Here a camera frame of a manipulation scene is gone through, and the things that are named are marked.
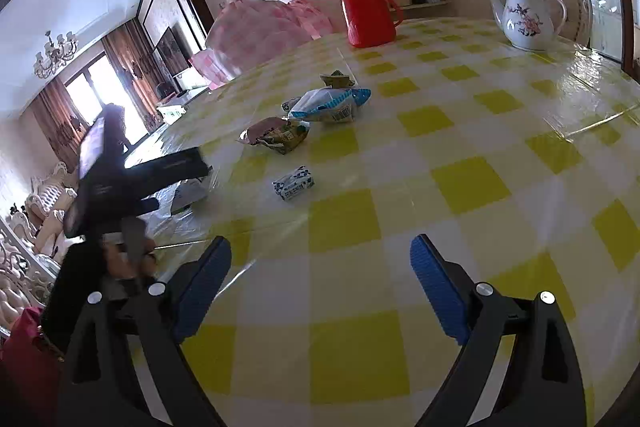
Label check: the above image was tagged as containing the cream ornate sofa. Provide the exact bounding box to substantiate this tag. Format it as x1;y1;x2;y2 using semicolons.
0;162;68;308

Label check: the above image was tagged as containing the chandelier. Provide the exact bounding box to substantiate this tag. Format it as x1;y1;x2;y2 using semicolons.
33;30;79;79

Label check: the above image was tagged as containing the pink snack packet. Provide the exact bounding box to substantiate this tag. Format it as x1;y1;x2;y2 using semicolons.
239;117;283;146

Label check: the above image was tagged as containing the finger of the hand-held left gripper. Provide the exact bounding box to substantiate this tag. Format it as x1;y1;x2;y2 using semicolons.
127;148;212;200

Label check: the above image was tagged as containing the pink checked cloth cover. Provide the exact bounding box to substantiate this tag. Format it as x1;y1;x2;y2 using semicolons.
189;0;335;92

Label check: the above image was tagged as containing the blue and white candy packet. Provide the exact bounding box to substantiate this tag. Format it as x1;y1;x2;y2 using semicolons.
271;165;316;202

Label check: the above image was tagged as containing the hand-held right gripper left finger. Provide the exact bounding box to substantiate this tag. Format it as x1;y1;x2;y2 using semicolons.
59;235;233;427

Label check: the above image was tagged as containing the green patterned snack packet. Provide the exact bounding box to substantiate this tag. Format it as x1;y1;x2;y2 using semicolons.
320;69;357;92

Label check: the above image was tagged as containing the white low cabinet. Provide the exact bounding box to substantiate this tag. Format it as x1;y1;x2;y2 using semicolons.
156;87;211;125

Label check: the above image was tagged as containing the brown curtain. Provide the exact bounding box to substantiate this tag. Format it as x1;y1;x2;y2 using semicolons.
102;19;161;132
27;82;81;168

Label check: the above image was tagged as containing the person's left hand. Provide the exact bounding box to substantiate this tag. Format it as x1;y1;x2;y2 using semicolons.
104;231;156;284

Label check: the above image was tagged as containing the red thermos jug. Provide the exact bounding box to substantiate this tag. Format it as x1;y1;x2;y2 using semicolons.
336;0;404;49

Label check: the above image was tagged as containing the brown snack packet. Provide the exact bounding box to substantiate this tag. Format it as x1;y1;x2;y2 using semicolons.
262;119;311;156

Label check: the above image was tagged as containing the white floral teapot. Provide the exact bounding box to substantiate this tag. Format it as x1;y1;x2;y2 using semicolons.
483;0;569;52

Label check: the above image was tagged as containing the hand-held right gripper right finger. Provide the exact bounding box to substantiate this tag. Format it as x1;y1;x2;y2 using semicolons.
410;234;587;427

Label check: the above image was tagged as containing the green and white snack packet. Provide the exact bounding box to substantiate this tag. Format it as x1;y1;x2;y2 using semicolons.
170;177;213;215

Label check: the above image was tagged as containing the television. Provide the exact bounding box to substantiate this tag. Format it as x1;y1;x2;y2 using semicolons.
154;26;193;80

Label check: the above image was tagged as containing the blue cartoon snack packet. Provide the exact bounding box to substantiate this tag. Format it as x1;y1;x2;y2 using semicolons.
288;88;372;124

